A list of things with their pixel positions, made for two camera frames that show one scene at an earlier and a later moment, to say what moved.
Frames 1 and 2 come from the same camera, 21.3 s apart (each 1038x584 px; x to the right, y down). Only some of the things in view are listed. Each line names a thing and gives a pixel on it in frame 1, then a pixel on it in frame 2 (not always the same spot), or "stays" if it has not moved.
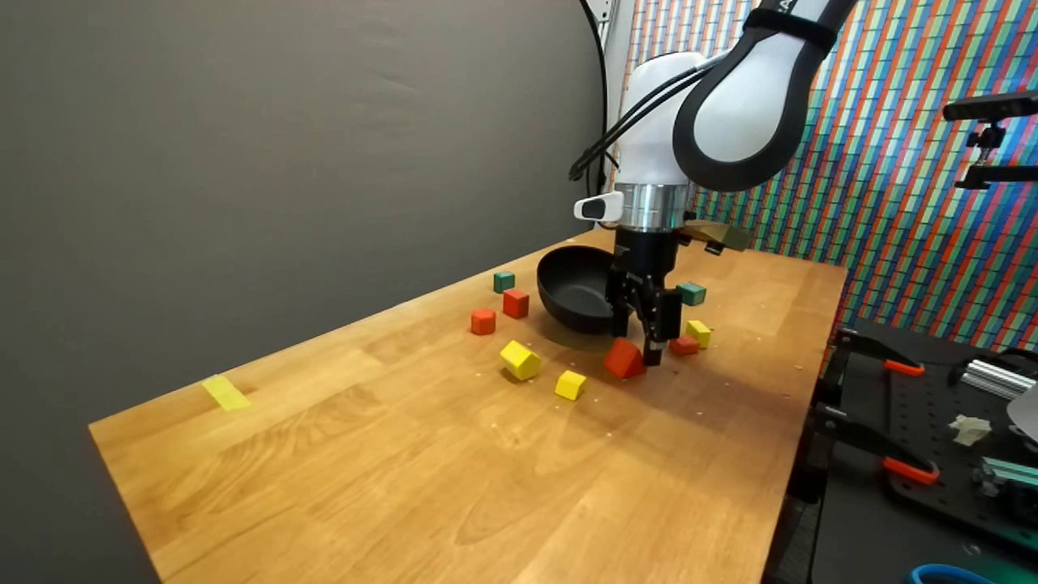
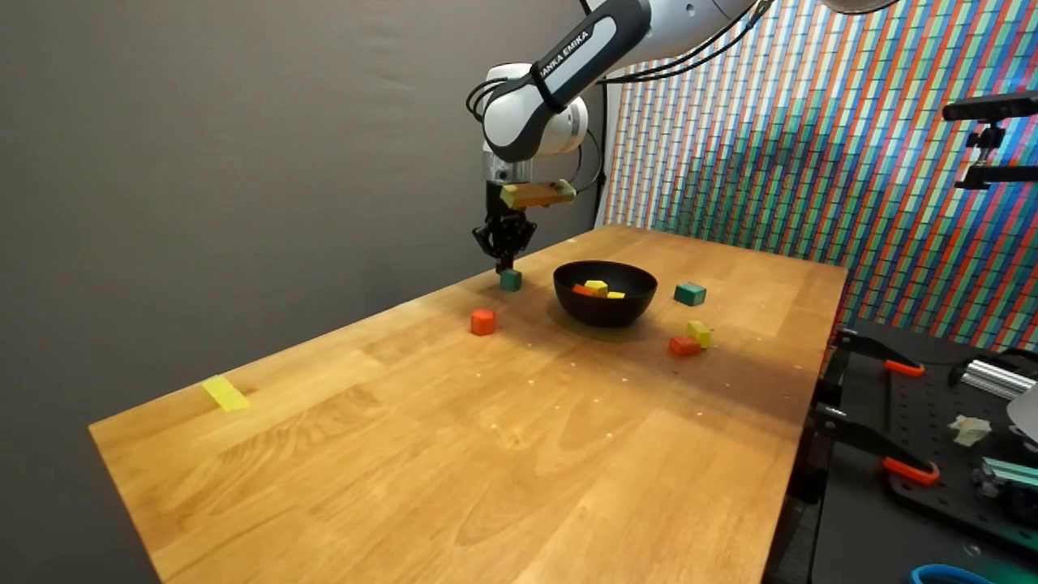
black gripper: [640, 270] to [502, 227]
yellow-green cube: [697, 333] stays
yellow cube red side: [683, 349] stays
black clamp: [897, 458] stays
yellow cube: [527, 365] to [596, 285]
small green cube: [502, 281] stays
